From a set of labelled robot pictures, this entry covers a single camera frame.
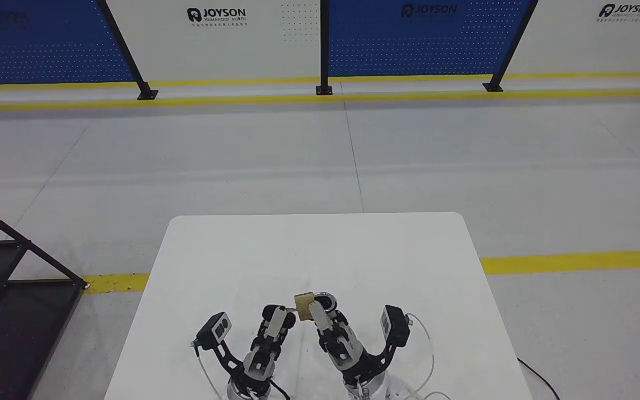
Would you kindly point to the blue partition panel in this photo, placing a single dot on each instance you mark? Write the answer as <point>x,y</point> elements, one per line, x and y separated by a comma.
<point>425,42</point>
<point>55,40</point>

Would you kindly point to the brass padlock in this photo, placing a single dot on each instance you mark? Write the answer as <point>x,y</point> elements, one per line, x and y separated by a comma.
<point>303,305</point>

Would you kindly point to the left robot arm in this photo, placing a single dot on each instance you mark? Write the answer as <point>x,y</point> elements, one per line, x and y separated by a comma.
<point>239,393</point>

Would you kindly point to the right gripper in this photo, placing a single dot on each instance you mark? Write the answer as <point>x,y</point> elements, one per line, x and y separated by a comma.
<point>346,351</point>

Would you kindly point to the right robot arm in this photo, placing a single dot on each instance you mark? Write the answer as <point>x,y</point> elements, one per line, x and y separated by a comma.
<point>369,391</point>

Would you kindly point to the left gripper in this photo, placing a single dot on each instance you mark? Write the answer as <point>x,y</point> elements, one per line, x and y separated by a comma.
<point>259,366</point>

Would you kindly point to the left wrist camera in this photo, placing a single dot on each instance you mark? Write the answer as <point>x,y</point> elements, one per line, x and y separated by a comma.
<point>215,331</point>

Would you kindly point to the black partition post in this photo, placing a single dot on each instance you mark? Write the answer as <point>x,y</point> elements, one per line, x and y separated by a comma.
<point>324,45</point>
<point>512,47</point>
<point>126,52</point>

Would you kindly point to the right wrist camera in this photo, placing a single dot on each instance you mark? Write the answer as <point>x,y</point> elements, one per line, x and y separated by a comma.
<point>395,325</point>

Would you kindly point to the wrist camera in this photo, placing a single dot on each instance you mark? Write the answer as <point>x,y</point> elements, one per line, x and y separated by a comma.
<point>395,325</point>
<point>215,331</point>

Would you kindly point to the white partition panel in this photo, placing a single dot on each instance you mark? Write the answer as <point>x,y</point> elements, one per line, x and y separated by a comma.
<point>220,45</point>
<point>580,45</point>

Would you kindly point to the black metal rack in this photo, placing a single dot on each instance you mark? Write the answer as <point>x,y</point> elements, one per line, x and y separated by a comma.
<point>35,325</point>

